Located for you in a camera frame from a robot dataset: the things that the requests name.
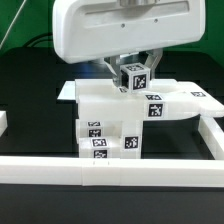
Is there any white front rail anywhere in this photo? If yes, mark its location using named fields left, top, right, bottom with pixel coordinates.
left=0, top=156, right=224, bottom=187

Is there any white right rail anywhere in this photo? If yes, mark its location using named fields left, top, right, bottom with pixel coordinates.
left=198, top=116, right=224, bottom=161

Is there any white chair seat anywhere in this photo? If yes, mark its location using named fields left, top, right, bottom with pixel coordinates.
left=115, top=120, right=143, bottom=159

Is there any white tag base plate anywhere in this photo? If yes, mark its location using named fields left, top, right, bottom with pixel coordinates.
left=58, top=81, right=76, bottom=100

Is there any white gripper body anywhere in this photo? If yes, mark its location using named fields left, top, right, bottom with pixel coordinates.
left=52, top=0, right=206, bottom=63

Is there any black cable with connector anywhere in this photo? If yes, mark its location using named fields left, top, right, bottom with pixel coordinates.
left=22, top=33, right=54, bottom=48

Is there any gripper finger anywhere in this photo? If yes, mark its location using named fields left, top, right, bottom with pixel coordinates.
left=104, top=55, right=122, bottom=86
left=145, top=48, right=163, bottom=80

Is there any white chair back frame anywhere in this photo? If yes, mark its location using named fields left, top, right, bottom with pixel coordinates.
left=75, top=79, right=224, bottom=121

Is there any white rail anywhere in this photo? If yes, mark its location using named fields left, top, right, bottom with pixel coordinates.
left=198, top=116, right=224, bottom=161
left=0, top=156, right=224, bottom=187

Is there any white tagged cube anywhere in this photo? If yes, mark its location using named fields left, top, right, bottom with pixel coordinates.
left=121, top=63, right=150, bottom=93

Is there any thin grey rod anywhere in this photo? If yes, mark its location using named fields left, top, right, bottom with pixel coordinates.
left=0, top=0, right=27, bottom=51

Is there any white left block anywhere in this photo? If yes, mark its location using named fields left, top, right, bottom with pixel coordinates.
left=0, top=111, right=8, bottom=137

